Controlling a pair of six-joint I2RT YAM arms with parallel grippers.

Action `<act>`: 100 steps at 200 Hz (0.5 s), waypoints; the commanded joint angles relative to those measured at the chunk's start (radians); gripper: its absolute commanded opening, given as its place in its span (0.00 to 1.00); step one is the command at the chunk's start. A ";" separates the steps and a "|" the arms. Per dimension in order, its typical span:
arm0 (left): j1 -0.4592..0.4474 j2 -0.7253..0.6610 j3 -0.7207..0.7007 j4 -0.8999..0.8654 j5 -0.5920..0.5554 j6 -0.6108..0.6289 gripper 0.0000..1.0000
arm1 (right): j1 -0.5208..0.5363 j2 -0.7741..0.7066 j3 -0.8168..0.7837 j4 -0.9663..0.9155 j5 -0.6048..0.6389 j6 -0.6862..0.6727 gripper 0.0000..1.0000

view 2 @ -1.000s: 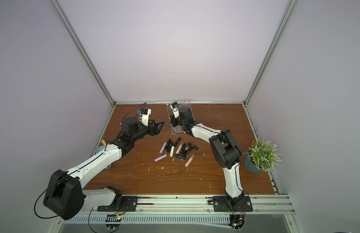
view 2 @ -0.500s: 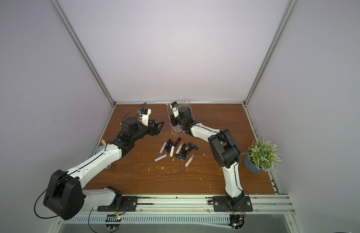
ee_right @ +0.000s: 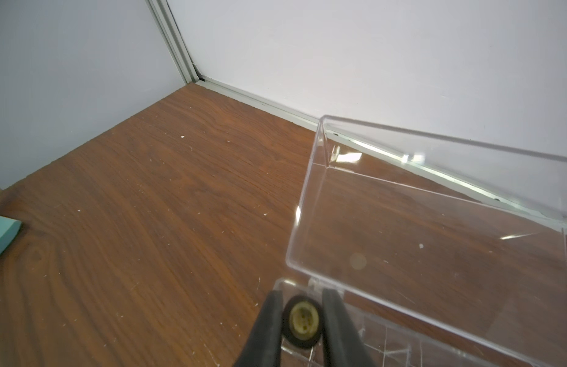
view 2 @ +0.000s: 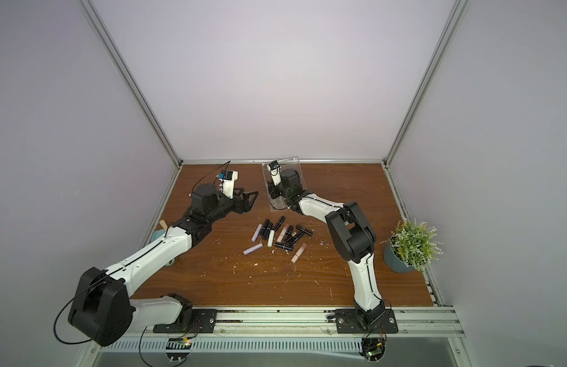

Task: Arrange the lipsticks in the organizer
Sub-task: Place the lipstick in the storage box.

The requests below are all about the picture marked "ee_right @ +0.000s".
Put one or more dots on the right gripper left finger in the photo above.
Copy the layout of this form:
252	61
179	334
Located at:
262	347

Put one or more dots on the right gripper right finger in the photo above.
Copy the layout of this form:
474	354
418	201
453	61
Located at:
341	343

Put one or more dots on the black lipstick gold band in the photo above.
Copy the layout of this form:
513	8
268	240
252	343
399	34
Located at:
302	322

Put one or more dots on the clear acrylic lipstick organizer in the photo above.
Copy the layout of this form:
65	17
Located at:
466	236

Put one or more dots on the teal dustpan tray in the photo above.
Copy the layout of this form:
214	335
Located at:
9	229

